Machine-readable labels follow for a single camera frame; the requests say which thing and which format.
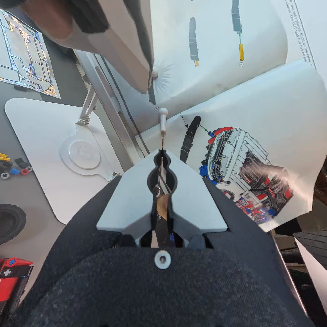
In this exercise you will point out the red round toy piece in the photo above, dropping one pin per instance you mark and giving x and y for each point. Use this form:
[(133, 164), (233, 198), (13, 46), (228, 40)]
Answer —
[(26, 170)]

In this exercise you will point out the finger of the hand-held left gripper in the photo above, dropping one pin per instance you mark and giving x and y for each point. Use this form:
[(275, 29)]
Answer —
[(120, 58)]

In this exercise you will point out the black toy brick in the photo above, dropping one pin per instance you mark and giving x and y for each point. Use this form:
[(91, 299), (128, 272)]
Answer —
[(21, 163)]

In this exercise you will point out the printed white task sheet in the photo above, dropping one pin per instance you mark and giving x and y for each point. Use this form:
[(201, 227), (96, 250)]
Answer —
[(306, 25)]

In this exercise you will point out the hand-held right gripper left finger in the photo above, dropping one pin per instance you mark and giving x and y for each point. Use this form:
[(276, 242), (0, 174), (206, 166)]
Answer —
[(127, 204)]

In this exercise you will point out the black rubber toy tire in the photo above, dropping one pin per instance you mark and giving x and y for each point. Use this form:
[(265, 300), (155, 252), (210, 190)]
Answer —
[(10, 224)]

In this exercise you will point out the white metal book stand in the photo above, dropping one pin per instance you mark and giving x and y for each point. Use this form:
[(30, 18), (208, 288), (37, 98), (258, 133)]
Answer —
[(46, 132)]

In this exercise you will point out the toy car instruction booklet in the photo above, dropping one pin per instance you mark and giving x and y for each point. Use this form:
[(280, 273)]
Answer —
[(230, 89)]

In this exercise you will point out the red toy car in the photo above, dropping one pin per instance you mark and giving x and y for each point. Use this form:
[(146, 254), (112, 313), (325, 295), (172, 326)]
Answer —
[(12, 283)]

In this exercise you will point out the grey desk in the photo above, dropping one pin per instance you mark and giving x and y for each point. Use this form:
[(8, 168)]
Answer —
[(35, 240)]

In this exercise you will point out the person's left hand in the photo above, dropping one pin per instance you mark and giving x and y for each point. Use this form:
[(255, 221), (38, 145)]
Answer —
[(43, 18)]

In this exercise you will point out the grey round toy piece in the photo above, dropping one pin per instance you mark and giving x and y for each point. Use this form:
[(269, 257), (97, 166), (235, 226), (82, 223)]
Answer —
[(4, 175)]

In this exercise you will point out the shiny sticker sheet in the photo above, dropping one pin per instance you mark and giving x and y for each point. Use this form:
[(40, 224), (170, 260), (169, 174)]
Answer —
[(23, 56)]

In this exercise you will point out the blue toy piece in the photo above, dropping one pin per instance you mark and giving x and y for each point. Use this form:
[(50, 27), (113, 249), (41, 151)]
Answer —
[(14, 171)]

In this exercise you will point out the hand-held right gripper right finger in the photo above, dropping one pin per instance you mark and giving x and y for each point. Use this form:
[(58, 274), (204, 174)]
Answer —
[(196, 207)]

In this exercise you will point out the yellow toy brick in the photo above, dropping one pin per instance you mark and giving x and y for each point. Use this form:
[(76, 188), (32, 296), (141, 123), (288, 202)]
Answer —
[(3, 156)]

